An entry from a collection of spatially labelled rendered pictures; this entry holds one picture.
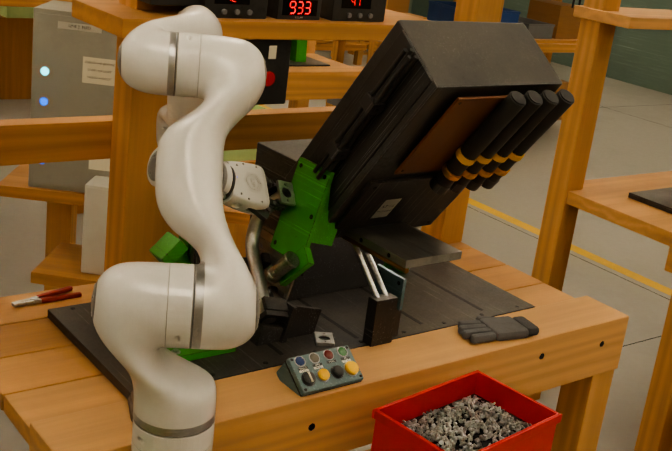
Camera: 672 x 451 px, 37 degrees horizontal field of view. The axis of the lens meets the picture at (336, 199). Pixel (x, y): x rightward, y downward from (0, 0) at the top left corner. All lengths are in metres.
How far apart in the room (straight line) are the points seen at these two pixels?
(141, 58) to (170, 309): 0.40
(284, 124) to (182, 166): 1.12
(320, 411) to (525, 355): 0.59
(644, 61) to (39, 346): 10.97
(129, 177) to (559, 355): 1.09
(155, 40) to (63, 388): 0.74
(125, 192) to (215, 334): 0.93
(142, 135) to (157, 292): 0.91
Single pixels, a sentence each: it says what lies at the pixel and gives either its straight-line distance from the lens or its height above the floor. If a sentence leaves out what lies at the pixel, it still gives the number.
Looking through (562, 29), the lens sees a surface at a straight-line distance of 8.72.
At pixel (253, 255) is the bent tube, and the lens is 2.19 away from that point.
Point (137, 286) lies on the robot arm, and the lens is 1.39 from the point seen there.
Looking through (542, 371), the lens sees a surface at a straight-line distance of 2.45.
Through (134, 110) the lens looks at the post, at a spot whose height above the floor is 1.32.
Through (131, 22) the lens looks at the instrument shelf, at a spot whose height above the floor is 1.53.
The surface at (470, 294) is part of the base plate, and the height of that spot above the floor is 0.90.
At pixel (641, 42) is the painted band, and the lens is 12.63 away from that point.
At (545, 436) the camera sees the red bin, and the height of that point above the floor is 0.88.
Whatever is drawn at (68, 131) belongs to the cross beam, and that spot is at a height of 1.25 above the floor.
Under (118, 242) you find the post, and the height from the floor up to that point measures 1.01.
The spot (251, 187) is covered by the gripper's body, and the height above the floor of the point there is 1.23.
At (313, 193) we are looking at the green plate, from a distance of 2.11.
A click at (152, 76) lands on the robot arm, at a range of 1.55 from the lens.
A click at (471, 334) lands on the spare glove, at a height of 0.92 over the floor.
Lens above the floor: 1.84
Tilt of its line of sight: 17 degrees down
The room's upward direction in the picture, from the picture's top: 7 degrees clockwise
